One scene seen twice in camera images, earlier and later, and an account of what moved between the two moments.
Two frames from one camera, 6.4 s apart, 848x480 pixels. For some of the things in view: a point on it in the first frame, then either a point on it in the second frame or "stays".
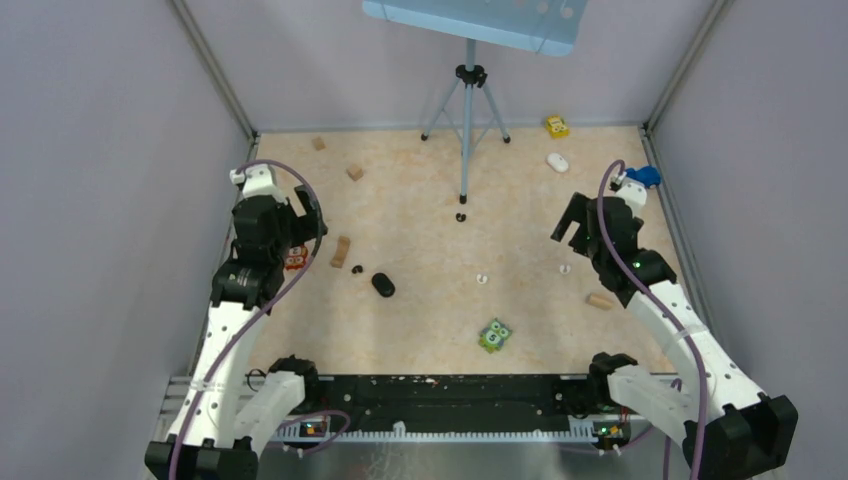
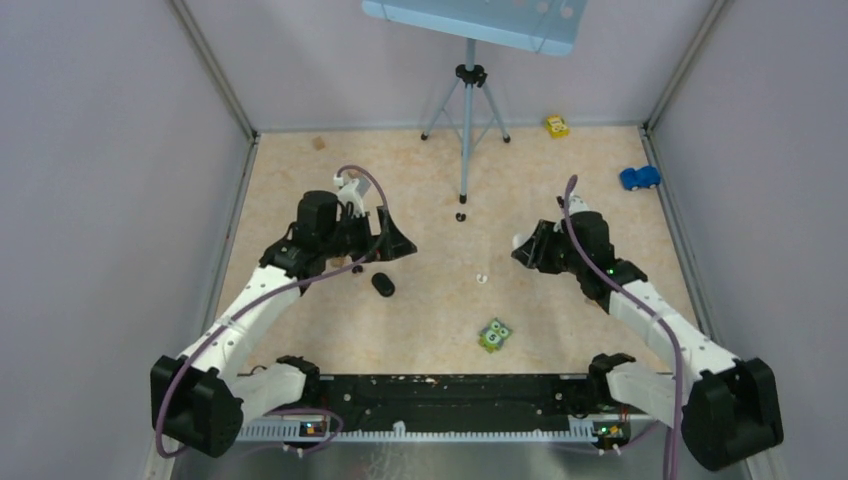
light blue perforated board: x=545 y=27 stays
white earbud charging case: x=557 y=162 to x=520 y=238
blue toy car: x=647 y=175 stays
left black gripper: x=309 y=225 to x=396 y=243
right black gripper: x=576 y=212 to x=534 y=253
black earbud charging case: x=383 y=285 stays
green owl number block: x=494 y=336 stays
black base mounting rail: x=451 y=403 stays
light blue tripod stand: x=469 y=113 stays
